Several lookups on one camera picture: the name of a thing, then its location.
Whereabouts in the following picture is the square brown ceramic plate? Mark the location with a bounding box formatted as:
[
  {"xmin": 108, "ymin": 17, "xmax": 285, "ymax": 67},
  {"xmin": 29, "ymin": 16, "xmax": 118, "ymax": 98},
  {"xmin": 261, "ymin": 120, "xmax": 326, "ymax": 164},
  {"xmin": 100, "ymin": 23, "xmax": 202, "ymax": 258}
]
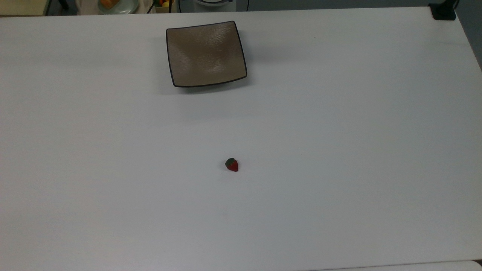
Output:
[{"xmin": 166, "ymin": 21, "xmax": 248, "ymax": 88}]

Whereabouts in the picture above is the green plate with orange food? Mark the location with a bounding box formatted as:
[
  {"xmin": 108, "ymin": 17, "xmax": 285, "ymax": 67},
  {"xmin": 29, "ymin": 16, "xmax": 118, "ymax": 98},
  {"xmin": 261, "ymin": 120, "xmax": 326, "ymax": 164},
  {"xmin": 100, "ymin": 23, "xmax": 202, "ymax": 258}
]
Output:
[{"xmin": 99, "ymin": 0, "xmax": 139, "ymax": 15}]

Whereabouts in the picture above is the box of colourful fruit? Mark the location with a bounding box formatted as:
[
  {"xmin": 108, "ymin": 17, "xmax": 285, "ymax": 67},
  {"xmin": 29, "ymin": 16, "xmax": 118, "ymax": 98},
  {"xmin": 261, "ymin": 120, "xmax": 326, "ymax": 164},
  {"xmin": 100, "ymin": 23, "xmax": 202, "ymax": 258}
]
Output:
[{"xmin": 154, "ymin": 0, "xmax": 176, "ymax": 14}]

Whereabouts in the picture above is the black table clamp mount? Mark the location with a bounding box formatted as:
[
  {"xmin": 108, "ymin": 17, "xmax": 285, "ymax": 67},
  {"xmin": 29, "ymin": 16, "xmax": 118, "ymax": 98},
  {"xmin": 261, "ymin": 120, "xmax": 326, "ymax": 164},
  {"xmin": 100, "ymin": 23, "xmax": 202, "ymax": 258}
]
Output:
[{"xmin": 429, "ymin": 0, "xmax": 457, "ymax": 21}]

